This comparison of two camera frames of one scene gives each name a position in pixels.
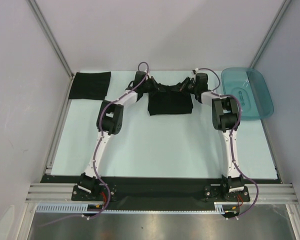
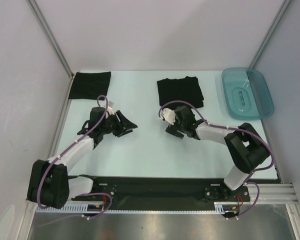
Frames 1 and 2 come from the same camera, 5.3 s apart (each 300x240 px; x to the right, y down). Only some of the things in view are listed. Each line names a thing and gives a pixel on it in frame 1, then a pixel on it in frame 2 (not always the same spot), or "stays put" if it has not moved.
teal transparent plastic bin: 247,85 stays put
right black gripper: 185,85 -> 178,124
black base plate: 135,193 stays put
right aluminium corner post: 277,21 stays put
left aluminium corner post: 50,39 stays put
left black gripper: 156,88 -> 127,126
